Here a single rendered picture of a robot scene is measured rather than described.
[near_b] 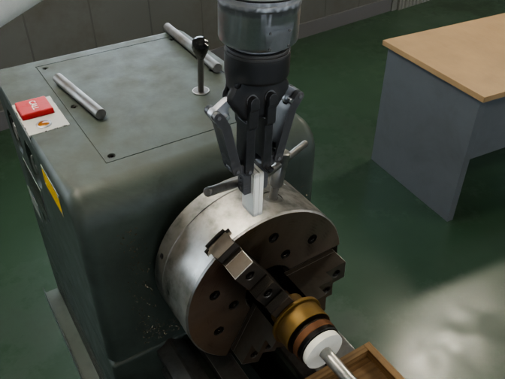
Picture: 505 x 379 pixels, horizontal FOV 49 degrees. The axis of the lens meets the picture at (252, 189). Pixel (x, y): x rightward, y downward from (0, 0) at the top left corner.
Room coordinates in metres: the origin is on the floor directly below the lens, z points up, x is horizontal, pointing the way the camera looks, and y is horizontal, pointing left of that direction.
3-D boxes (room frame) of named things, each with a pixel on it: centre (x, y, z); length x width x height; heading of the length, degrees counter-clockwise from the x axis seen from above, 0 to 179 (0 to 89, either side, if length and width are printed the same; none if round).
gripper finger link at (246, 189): (0.58, 0.02, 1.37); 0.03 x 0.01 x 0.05; 122
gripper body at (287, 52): (0.59, 0.00, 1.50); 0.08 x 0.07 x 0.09; 122
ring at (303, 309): (0.58, -0.08, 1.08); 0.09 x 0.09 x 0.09; 32
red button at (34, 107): (0.96, 0.43, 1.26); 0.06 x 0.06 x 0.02; 32
